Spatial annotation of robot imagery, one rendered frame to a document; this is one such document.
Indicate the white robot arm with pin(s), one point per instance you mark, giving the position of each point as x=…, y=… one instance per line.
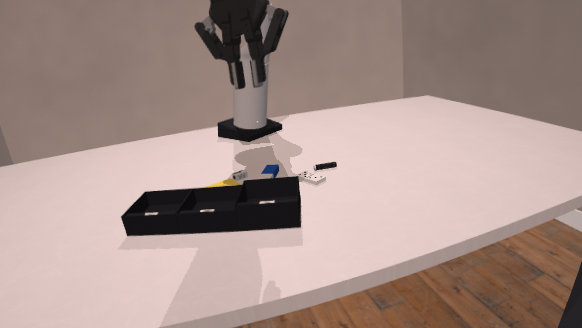
x=249, y=103

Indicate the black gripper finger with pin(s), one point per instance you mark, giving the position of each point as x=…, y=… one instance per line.
x=206, y=30
x=258, y=50

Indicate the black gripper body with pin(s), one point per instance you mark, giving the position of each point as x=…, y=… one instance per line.
x=257, y=10

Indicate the white domino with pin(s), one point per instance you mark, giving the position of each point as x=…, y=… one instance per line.
x=311, y=177

